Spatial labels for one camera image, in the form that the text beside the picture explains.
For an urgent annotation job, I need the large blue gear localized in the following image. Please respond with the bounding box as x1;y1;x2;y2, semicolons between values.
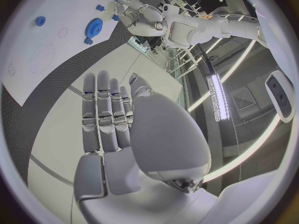
85;17;104;38

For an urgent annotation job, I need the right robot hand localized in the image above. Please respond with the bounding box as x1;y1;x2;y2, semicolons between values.
73;70;221;224

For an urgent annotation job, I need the white task board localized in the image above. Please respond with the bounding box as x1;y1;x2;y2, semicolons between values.
0;0;150;107

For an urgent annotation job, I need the white robot head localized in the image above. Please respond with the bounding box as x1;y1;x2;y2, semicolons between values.
264;70;296;124

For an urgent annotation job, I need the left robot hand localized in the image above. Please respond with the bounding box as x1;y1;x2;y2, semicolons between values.
115;0;167;37

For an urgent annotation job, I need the glowing light bar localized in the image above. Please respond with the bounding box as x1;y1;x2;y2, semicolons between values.
205;74;231;122

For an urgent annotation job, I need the metal frame rack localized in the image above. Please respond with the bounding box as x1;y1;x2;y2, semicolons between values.
165;48;201;79

